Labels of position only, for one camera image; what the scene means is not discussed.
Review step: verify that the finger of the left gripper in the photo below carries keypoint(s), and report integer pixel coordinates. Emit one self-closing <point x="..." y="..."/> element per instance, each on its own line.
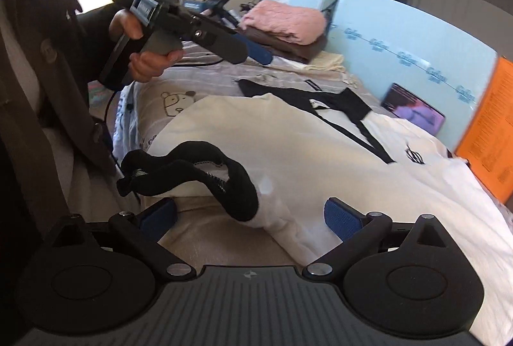
<point x="256" y="51"/>

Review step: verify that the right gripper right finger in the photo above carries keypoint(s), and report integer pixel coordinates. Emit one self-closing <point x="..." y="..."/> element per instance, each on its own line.
<point x="361" y="236"/>

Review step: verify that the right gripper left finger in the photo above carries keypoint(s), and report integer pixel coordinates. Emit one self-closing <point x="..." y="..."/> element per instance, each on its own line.
<point x="138" y="236"/>

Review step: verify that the white black-trimmed garment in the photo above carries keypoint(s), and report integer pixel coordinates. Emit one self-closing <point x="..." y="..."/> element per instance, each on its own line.
<point x="273" y="157"/>

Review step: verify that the person's left hand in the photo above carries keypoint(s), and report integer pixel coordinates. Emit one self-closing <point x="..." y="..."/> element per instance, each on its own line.
<point x="143" y="66"/>

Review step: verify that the dark brown folded cloth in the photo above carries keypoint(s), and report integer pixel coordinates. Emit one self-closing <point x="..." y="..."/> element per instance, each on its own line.
<point x="290" y="51"/>

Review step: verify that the pink folded towel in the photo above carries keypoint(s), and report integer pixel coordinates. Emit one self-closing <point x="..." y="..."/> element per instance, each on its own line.
<point x="292" y="24"/>

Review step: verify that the cartoon print bed sheet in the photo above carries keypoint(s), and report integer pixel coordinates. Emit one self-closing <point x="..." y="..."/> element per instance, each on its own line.
<point x="204" y="234"/>

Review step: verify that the cream folded cloth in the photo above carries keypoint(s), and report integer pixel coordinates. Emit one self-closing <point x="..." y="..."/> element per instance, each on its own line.
<point x="327" y="62"/>

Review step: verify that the person's brown coat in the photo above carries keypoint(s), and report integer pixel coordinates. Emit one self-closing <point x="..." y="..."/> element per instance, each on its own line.
<point x="56" y="157"/>

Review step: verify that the light blue foam board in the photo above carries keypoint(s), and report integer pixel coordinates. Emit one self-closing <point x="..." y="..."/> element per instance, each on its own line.
<point x="385" y="42"/>

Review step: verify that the smartphone with lit screen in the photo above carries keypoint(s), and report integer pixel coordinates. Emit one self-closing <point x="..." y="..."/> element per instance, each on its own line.
<point x="405" y="105"/>

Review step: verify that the orange cardboard box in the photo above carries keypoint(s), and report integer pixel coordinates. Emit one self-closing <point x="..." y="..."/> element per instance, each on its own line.
<point x="487" y="143"/>

